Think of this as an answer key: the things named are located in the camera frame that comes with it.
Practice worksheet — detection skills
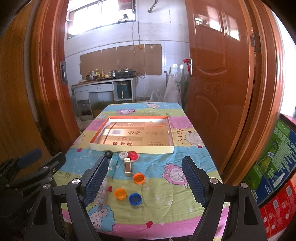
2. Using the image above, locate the metal door hinge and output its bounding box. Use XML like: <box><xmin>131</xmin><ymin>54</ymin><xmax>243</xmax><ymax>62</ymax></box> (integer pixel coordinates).
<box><xmin>251</xmin><ymin>34</ymin><xmax>261</xmax><ymax>52</ymax></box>

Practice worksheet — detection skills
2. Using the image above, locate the blue bottle cap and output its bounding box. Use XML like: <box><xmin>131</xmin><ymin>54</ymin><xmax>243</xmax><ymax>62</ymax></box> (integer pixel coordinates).
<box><xmin>128</xmin><ymin>193</ymin><xmax>142</xmax><ymax>206</ymax></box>

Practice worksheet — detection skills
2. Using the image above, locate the green kitchen appliance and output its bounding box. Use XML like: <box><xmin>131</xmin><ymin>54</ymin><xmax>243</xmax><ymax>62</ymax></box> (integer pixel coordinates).
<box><xmin>116</xmin><ymin>82</ymin><xmax>131</xmax><ymax>101</ymax></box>

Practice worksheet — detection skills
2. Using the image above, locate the wooden side panel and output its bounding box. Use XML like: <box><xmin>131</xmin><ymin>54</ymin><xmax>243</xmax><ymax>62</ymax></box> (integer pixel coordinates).
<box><xmin>0</xmin><ymin>23</ymin><xmax>47</xmax><ymax>163</ymax></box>

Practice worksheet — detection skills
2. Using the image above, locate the window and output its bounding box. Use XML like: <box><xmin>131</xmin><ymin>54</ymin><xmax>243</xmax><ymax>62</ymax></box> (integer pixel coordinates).
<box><xmin>67</xmin><ymin>0</ymin><xmax>137</xmax><ymax>39</ymax></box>

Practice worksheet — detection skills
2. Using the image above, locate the black gas stove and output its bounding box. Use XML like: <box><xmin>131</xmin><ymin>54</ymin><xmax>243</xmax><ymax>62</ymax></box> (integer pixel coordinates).
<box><xmin>115</xmin><ymin>71</ymin><xmax>136</xmax><ymax>78</ymax></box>

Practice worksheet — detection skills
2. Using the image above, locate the green printed carton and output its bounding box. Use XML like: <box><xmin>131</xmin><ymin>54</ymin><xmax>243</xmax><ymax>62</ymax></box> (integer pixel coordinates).
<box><xmin>243</xmin><ymin>118</ymin><xmax>296</xmax><ymax>207</ymax></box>

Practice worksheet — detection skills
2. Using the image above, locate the large white plastic bag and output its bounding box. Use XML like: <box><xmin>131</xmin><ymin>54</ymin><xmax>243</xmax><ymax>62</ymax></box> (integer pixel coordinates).
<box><xmin>164</xmin><ymin>72</ymin><xmax>182</xmax><ymax>103</ymax></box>

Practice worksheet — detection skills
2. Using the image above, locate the grey wall pipe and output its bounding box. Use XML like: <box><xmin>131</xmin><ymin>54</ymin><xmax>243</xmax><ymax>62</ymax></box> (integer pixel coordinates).
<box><xmin>148</xmin><ymin>0</ymin><xmax>160</xmax><ymax>12</ymax></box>

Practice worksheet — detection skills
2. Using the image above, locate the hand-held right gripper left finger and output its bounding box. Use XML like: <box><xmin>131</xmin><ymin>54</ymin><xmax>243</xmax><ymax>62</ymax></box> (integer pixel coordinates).
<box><xmin>24</xmin><ymin>156</ymin><xmax>110</xmax><ymax>241</ymax></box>

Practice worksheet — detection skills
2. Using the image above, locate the small teal box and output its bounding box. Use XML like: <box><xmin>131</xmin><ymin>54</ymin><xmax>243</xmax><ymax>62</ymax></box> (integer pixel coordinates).
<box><xmin>108</xmin><ymin>156</ymin><xmax>119</xmax><ymax>177</ymax></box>

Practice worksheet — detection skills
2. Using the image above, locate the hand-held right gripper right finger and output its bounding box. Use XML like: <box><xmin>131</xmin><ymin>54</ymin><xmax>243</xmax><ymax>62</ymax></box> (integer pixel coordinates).
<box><xmin>181</xmin><ymin>156</ymin><xmax>269</xmax><ymax>241</ymax></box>

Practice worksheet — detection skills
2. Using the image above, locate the grey gas cylinder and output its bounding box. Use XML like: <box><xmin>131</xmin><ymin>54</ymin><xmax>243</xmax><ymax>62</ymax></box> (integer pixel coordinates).
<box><xmin>70</xmin><ymin>90</ymin><xmax>78</xmax><ymax>114</ymax></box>

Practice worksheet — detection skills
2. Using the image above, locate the wooden door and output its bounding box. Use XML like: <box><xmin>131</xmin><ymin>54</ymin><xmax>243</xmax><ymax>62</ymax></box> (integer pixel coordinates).
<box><xmin>184</xmin><ymin>0</ymin><xmax>256</xmax><ymax>176</ymax></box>

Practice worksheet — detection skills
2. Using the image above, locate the clear plastic packet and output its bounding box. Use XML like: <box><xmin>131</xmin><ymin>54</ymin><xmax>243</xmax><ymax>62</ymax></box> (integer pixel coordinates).
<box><xmin>96</xmin><ymin>176</ymin><xmax>111</xmax><ymax>205</ymax></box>

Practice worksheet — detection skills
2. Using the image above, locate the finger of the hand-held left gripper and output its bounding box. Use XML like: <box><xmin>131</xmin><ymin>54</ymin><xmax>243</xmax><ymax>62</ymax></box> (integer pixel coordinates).
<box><xmin>0</xmin><ymin>148</ymin><xmax>43</xmax><ymax>183</ymax></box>
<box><xmin>7</xmin><ymin>152</ymin><xmax>67</xmax><ymax>189</ymax></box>

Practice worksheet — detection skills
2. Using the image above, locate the hanging cable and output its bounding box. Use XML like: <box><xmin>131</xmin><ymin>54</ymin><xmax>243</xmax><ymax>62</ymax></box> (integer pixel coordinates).
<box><xmin>132</xmin><ymin>22</ymin><xmax>140</xmax><ymax>47</ymax></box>

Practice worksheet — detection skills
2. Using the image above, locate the shallow cardboard box tray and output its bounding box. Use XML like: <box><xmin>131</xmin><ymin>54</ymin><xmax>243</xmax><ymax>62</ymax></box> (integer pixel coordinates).
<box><xmin>89</xmin><ymin>116</ymin><xmax>175</xmax><ymax>154</ymax></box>

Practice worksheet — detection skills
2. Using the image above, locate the red window poster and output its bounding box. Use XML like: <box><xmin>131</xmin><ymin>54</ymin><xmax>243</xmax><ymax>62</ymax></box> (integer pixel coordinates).
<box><xmin>118</xmin><ymin>0</ymin><xmax>136</xmax><ymax>11</ymax></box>

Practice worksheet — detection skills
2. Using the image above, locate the small white plastic bag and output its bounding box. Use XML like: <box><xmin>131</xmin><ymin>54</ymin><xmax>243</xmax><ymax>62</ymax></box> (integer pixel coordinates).
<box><xmin>150</xmin><ymin>91</ymin><xmax>163</xmax><ymax>102</ymax></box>

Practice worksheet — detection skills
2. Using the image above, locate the red printed carton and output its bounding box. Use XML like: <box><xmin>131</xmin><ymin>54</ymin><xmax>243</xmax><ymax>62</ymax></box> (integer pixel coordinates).
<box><xmin>259</xmin><ymin>178</ymin><xmax>296</xmax><ymax>239</ymax></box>

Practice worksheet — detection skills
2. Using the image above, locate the orange bottle cap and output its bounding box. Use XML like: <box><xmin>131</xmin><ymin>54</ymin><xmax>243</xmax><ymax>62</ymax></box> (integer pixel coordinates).
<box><xmin>133</xmin><ymin>173</ymin><xmax>146</xmax><ymax>185</ymax></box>
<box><xmin>114</xmin><ymin>188</ymin><xmax>127</xmax><ymax>200</ymax></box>

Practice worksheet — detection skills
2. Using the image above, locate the white kitchen counter cabinet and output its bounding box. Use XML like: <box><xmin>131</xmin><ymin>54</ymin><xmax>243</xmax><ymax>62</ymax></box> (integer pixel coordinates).
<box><xmin>72</xmin><ymin>76</ymin><xmax>137</xmax><ymax>116</ymax></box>

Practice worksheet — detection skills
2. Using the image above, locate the cardboard sheet on wall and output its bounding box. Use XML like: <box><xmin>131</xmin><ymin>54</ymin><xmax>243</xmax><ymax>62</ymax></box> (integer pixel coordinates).
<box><xmin>80</xmin><ymin>44</ymin><xmax>163</xmax><ymax>76</ymax></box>

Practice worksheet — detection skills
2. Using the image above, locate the metal strike plate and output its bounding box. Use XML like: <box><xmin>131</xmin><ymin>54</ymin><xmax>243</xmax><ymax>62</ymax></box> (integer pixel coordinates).
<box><xmin>60</xmin><ymin>61</ymin><xmax>67</xmax><ymax>84</ymax></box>

